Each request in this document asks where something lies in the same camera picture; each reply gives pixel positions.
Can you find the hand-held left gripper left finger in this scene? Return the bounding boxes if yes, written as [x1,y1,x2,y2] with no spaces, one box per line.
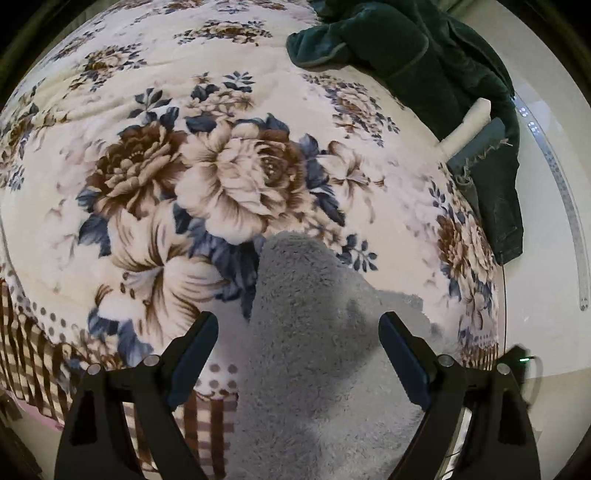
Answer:
[54,311,219,480]

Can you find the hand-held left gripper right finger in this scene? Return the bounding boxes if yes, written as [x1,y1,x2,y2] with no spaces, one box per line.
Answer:
[379,311,541,480]

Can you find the grey fleece pants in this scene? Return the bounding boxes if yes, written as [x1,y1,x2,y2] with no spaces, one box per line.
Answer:
[228,232,445,480]

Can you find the folded dark jeans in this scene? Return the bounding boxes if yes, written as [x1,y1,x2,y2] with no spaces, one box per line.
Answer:
[447,117,524,265]

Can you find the pink plaid bed sheet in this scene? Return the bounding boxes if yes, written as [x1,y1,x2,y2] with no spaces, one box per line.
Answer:
[14,397,63,430]

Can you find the white bed headboard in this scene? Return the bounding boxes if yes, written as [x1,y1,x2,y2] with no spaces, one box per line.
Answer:
[455,0,591,409]

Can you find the folded white cloth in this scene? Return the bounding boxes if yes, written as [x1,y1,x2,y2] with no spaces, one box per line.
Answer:
[438,99,492,158]

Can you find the floral checked-border blanket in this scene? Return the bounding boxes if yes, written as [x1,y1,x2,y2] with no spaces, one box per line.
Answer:
[0,0,509,480]

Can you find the dark green plush robe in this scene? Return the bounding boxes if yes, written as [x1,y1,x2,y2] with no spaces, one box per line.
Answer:
[286,0,518,160]

